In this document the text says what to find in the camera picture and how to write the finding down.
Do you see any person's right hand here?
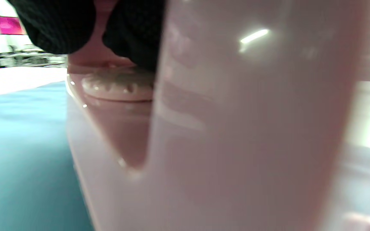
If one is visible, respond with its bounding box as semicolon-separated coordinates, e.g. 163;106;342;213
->
7;0;166;73

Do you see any blue pillowcase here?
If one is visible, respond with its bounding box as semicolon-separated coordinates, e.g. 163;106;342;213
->
0;82;370;231

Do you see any pink electric iron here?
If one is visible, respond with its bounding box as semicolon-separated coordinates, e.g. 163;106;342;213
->
66;0;370;231

